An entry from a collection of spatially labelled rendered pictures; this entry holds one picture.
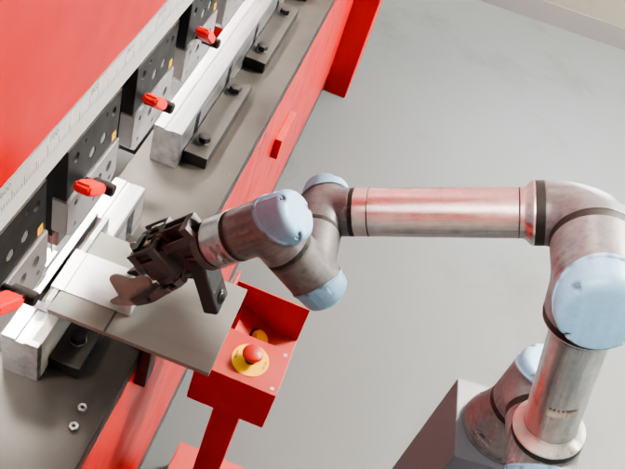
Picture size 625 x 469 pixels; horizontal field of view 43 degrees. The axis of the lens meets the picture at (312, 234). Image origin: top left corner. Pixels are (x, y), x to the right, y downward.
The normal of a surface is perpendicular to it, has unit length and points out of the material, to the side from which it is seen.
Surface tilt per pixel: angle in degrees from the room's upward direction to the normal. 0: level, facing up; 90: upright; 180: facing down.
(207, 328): 0
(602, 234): 22
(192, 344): 0
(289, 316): 90
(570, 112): 0
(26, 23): 90
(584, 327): 83
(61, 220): 90
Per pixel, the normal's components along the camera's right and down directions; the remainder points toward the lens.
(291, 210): 0.80, -0.27
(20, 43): 0.93, 0.37
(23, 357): -0.26, 0.65
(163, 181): 0.26, -0.66
